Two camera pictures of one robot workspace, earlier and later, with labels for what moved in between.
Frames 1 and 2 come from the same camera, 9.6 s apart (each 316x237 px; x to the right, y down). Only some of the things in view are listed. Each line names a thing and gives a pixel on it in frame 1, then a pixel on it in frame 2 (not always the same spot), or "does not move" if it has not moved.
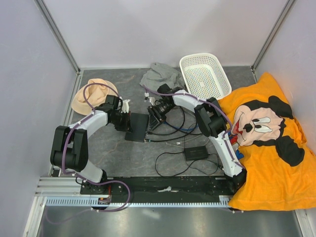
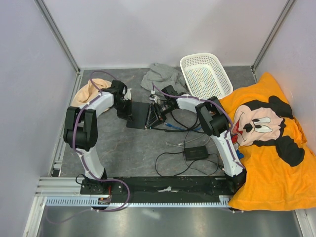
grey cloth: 159,75 does not move
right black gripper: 155,118 does not move
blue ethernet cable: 180,128 does not move
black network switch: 139,123 -> 139,111
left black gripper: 126,127 -> 128,114
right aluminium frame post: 270,37 does not move
